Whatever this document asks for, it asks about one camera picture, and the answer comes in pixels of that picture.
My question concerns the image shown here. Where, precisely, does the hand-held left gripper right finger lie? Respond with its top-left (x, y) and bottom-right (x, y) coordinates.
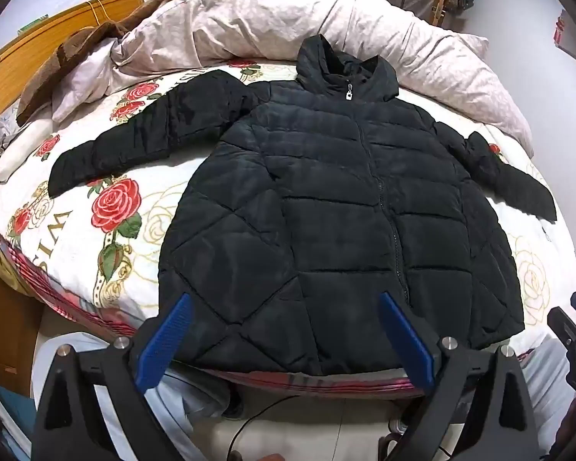
top-left (379, 292), bottom-right (541, 461)

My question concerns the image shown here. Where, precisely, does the white pillow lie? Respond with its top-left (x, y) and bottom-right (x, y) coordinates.
top-left (0, 118), bottom-right (53, 183)

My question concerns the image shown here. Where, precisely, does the wooden bedside cabinet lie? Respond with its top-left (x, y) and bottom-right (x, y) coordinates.
top-left (0, 245), bottom-right (44, 397)

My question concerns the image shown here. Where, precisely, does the black floor cable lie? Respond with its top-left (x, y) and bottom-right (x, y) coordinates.
top-left (230, 394), bottom-right (298, 461)

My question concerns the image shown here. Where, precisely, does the rose print bed sheet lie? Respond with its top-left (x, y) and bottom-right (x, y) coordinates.
top-left (0, 58), bottom-right (576, 347)

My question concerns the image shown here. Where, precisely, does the pale blue cloth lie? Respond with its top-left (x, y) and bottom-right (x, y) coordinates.
top-left (509, 336), bottom-right (576, 443)
top-left (53, 333), bottom-right (231, 461)

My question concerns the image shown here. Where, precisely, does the black puffer jacket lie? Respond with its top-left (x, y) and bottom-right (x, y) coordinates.
top-left (48, 35), bottom-right (558, 378)

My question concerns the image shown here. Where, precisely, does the wooden headboard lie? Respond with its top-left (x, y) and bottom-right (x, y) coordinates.
top-left (0, 0), bottom-right (145, 130)

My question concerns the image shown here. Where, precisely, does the brown fleece blanket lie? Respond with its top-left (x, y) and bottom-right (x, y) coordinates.
top-left (17, 0), bottom-right (188, 126)

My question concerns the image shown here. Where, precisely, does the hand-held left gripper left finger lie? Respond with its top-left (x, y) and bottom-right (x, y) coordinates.
top-left (31, 292), bottom-right (194, 461)

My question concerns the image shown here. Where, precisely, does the pale pink duvet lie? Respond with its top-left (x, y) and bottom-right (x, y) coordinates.
top-left (53, 0), bottom-right (536, 157)

